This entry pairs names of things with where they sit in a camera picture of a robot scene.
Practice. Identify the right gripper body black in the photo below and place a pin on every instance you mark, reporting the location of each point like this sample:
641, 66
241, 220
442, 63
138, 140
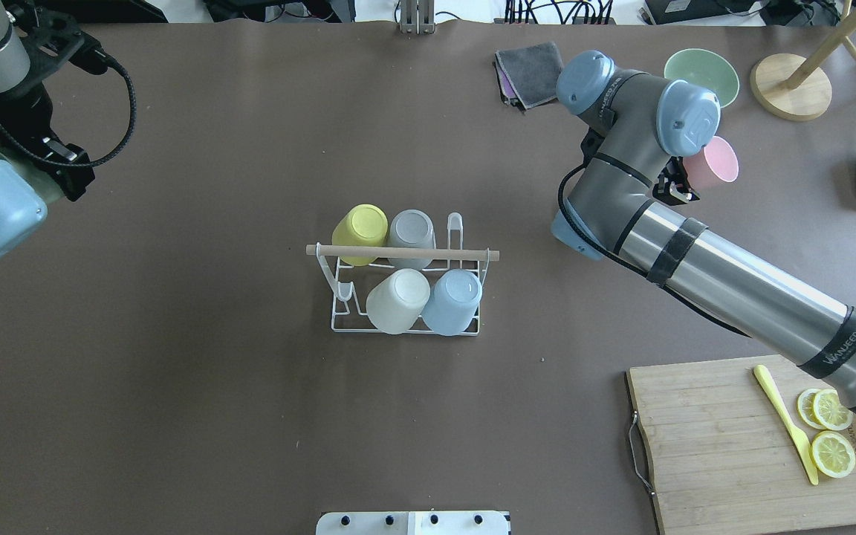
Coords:
673, 186

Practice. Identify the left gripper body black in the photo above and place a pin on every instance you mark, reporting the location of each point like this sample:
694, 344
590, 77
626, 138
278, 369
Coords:
6, 106

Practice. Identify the pink cup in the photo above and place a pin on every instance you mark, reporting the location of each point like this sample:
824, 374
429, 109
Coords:
716, 164

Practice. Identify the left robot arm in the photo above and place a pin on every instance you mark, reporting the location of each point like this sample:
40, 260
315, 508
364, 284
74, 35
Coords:
36, 167

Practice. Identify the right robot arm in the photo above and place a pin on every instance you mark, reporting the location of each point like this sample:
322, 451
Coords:
642, 121

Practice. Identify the blue cup on rack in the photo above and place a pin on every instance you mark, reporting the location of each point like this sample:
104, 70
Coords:
453, 302

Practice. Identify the grey cup on rack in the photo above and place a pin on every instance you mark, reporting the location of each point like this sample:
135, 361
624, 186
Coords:
411, 229

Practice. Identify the white cup on rack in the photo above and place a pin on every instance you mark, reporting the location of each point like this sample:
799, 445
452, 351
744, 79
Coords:
395, 304

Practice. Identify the yellow cup on rack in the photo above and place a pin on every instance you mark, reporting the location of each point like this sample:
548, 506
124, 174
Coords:
364, 226

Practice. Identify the green bowl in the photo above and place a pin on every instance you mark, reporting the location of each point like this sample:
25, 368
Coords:
707, 69

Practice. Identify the wooden stand base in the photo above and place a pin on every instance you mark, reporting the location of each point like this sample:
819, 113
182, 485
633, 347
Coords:
796, 88

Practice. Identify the grey cloth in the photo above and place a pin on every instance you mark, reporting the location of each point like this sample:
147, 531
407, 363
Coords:
533, 72

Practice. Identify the purple cloth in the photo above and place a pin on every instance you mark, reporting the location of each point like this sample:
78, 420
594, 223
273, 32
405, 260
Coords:
506, 89

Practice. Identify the lemon slice hidden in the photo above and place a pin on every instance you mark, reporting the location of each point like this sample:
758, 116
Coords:
804, 406

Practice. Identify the wooden cutting board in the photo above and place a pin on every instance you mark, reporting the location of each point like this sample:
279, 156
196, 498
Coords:
718, 456

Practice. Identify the lemon slice lower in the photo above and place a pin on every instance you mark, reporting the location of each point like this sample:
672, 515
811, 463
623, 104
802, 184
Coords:
829, 412

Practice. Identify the lemon slice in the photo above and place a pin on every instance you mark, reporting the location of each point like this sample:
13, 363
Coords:
833, 454
829, 412

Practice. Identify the yellow plastic knife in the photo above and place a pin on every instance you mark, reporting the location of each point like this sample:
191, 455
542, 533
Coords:
797, 436

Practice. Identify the lemon slice top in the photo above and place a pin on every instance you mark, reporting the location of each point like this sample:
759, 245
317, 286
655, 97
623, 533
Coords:
833, 454

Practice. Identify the aluminium frame post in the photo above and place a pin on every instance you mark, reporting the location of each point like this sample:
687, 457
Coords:
416, 17

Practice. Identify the white wire cup rack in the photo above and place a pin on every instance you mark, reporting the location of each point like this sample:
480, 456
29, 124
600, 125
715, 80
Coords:
351, 272

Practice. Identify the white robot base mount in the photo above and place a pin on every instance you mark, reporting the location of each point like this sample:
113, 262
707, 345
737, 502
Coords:
482, 521

